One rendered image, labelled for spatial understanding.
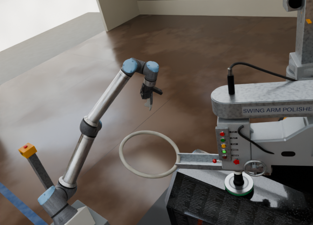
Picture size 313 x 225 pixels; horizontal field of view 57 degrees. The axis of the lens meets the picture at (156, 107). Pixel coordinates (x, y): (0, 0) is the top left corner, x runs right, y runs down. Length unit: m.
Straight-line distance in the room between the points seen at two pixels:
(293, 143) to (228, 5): 7.04
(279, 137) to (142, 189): 2.10
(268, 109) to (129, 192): 2.32
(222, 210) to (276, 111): 0.99
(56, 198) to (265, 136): 1.54
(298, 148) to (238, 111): 0.46
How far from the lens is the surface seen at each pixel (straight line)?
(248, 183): 2.38
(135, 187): 3.69
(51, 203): 2.32
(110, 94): 1.97
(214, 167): 2.20
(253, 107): 1.78
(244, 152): 2.01
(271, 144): 1.98
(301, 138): 1.96
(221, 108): 1.80
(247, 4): 8.49
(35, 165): 3.22
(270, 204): 2.34
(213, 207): 2.46
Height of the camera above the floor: 2.66
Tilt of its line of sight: 32 degrees down
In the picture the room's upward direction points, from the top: 14 degrees counter-clockwise
